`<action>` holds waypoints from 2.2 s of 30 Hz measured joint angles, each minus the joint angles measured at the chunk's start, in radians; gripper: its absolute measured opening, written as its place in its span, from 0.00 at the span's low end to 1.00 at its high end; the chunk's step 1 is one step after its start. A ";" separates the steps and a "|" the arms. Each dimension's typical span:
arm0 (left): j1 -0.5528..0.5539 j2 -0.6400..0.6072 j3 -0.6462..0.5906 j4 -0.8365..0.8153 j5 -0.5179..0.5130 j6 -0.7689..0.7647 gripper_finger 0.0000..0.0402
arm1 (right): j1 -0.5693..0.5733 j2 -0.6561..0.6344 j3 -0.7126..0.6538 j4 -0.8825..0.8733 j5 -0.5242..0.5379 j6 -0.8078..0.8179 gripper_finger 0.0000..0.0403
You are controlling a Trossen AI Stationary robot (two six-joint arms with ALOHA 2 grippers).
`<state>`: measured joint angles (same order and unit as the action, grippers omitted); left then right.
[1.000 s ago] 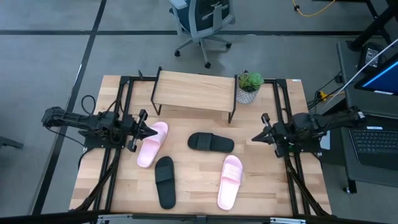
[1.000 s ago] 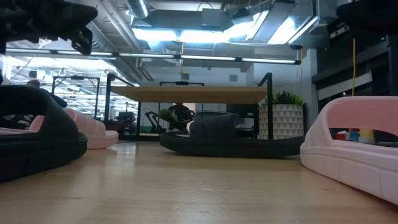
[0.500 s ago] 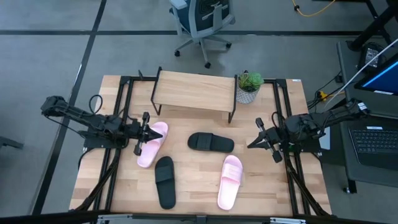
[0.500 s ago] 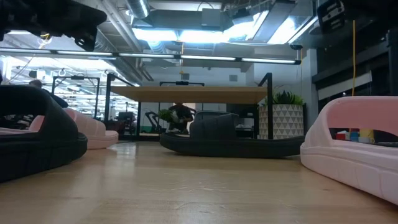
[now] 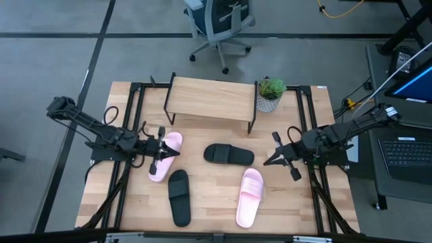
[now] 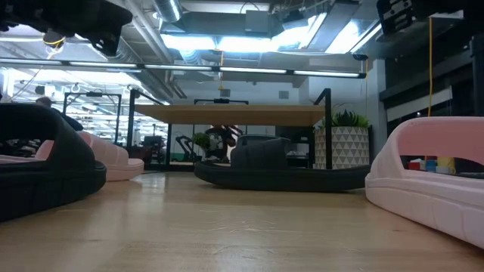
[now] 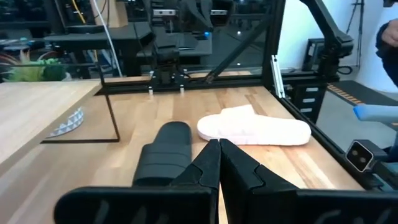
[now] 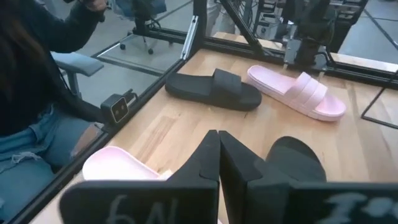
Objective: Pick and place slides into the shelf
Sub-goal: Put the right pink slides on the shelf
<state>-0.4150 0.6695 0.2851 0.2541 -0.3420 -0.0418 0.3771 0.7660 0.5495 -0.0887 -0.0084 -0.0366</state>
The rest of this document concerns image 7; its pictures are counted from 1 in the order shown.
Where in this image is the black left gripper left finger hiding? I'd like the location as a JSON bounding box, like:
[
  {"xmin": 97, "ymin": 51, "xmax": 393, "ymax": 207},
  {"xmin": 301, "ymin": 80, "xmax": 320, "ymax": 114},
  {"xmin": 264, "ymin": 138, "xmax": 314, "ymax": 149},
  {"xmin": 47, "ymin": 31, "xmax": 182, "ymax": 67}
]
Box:
[{"xmin": 54, "ymin": 139, "xmax": 222, "ymax": 224}]

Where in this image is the laptop on side desk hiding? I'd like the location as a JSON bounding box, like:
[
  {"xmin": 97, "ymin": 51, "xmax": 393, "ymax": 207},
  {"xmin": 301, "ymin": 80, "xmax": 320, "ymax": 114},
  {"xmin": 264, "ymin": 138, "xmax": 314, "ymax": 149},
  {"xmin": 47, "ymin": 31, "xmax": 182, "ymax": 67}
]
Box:
[{"xmin": 43, "ymin": 21, "xmax": 215, "ymax": 78}]

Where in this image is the pink slide sandal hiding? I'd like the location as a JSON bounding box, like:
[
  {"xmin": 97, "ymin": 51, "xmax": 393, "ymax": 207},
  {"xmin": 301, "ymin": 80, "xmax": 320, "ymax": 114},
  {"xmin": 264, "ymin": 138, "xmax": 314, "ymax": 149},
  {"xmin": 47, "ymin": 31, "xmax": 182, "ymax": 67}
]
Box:
[{"xmin": 196, "ymin": 104, "xmax": 312, "ymax": 146}]

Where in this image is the white triangle-patterned plant pot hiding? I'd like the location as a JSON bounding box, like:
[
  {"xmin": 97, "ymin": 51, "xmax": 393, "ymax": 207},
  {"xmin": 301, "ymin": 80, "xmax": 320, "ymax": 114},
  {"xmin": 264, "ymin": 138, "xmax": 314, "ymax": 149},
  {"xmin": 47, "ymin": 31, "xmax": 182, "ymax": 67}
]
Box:
[{"xmin": 46, "ymin": 106, "xmax": 85, "ymax": 138}]

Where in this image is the table-level camera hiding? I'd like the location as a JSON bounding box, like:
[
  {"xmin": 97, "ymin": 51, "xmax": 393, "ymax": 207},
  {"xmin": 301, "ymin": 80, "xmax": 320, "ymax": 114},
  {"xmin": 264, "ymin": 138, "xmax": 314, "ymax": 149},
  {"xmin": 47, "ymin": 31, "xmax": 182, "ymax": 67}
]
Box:
[{"xmin": 345, "ymin": 139, "xmax": 389, "ymax": 174}]

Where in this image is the green succulent plant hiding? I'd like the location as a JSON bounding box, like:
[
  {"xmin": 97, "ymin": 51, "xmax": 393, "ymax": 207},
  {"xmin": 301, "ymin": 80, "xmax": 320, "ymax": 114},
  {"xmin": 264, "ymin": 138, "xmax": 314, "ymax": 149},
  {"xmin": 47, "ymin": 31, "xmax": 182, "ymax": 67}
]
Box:
[{"xmin": 4, "ymin": 51, "xmax": 71, "ymax": 82}]

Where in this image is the wooden shelf with black legs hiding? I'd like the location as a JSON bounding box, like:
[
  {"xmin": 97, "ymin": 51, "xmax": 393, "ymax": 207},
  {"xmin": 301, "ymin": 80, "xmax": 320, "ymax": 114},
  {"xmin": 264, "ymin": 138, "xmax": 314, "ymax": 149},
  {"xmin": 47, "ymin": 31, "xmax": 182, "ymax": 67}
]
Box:
[{"xmin": 0, "ymin": 62, "xmax": 121, "ymax": 177}]

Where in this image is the person's hand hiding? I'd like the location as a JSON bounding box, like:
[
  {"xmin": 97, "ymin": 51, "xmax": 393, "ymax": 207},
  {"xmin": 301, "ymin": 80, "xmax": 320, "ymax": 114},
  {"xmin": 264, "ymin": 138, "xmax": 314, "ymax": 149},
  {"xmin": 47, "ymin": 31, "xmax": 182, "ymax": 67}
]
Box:
[{"xmin": 381, "ymin": 21, "xmax": 398, "ymax": 47}]

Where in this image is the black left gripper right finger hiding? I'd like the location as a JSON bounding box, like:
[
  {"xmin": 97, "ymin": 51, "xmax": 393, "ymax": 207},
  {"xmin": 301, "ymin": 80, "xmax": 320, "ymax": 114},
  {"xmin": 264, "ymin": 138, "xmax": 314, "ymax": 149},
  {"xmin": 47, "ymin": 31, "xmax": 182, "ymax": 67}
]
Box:
[{"xmin": 219, "ymin": 138, "xmax": 398, "ymax": 224}]

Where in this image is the black slide sandal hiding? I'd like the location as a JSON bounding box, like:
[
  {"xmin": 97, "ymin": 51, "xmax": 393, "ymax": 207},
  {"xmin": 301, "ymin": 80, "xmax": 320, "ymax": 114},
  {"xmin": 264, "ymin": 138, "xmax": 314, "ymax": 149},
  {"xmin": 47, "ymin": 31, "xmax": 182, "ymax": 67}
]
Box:
[{"xmin": 132, "ymin": 121, "xmax": 193, "ymax": 187}]

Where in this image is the black drawer cabinet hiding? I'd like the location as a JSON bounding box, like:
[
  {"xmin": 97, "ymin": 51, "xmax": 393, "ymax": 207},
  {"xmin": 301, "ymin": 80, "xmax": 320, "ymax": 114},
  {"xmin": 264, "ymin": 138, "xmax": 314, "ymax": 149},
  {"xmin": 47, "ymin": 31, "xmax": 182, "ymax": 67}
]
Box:
[{"xmin": 292, "ymin": 83, "xmax": 328, "ymax": 123}]

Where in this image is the black metal table frame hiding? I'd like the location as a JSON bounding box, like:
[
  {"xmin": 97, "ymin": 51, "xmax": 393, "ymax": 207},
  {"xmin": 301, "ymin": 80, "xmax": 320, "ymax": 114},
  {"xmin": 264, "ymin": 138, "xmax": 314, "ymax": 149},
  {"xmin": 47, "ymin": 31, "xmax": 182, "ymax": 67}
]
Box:
[{"xmin": 95, "ymin": 0, "xmax": 398, "ymax": 192}]

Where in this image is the white cable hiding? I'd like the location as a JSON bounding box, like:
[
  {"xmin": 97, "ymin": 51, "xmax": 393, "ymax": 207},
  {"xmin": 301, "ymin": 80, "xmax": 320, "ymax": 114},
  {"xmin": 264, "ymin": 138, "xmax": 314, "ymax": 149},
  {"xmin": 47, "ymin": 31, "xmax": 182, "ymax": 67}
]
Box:
[{"xmin": 91, "ymin": 0, "xmax": 123, "ymax": 77}]

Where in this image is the black floor mat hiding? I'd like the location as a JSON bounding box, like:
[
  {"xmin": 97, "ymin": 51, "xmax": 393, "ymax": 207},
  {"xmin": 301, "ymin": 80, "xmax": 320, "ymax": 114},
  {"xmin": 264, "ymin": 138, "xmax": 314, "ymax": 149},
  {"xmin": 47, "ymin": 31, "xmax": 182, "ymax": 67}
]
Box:
[{"xmin": 326, "ymin": 80, "xmax": 398, "ymax": 107}]

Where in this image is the person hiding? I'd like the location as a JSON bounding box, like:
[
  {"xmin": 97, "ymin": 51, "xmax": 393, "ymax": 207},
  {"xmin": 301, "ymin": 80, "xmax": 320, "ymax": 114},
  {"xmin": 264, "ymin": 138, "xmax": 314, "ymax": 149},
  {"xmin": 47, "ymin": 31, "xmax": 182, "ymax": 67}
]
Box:
[{"xmin": 374, "ymin": 19, "xmax": 398, "ymax": 88}]

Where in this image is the yellow cable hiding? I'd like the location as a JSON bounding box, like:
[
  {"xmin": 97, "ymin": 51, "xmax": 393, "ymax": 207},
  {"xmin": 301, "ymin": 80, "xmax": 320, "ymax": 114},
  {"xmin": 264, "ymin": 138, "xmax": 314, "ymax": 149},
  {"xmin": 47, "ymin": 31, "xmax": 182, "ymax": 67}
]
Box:
[{"xmin": 70, "ymin": 0, "xmax": 87, "ymax": 24}]

